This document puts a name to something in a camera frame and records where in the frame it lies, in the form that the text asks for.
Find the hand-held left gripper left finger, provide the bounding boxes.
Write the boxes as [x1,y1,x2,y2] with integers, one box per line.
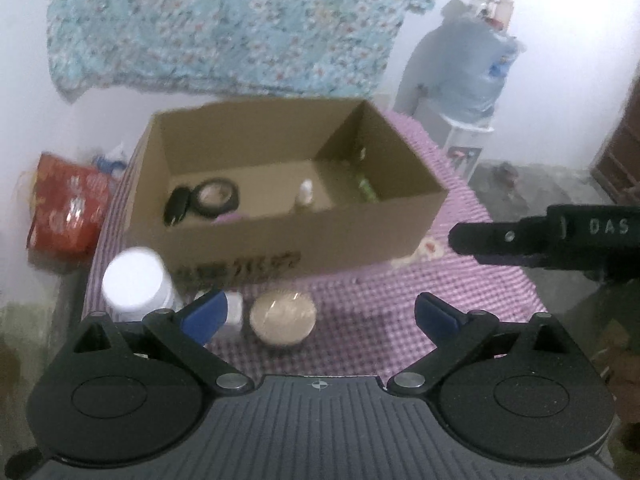
[72,290,251,396]

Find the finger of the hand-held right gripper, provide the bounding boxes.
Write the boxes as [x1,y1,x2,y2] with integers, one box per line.
[448,219,526,257]
[475,255,586,267]

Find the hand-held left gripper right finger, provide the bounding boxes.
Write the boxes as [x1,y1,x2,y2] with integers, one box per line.
[387,291,571,396]

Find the black car key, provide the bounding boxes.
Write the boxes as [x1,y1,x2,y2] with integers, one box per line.
[164,186,193,226]

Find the black tape roll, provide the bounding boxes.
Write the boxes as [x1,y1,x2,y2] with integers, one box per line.
[192,178,241,218]

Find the brown cardboard box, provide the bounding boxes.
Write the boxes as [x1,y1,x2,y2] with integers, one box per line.
[124,97,448,291]

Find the small green bottle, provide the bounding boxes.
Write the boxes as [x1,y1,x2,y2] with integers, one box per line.
[356,176,378,204]

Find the small white dropper bottle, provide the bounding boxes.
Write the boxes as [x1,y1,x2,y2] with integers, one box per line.
[295,180,315,211]

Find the small pink and white sticker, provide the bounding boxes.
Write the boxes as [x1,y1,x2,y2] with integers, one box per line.
[395,237,443,266]

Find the purple checkered tablecloth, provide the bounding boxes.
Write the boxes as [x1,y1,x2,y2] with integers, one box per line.
[82,110,543,386]

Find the round jar with beige lid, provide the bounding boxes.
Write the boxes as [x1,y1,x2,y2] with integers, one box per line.
[248,291,317,348]

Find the large white plastic bottle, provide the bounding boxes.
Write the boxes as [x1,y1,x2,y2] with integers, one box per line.
[101,247,183,321]

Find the brown wooden furniture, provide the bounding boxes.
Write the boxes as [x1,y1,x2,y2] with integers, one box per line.
[590,77,640,206]

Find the white jug stand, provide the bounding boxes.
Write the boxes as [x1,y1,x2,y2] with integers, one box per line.
[415,95,496,181]

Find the red printed bag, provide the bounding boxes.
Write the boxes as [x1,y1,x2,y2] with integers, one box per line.
[26,152,112,261]

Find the blue and white packet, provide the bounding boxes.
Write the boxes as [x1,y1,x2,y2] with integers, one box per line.
[92,142,131,181]

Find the small boxes on jug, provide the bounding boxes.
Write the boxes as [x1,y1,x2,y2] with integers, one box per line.
[469,0,516,31]

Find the blue floral cloth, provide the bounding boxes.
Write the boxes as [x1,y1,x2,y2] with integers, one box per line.
[45,0,446,106]

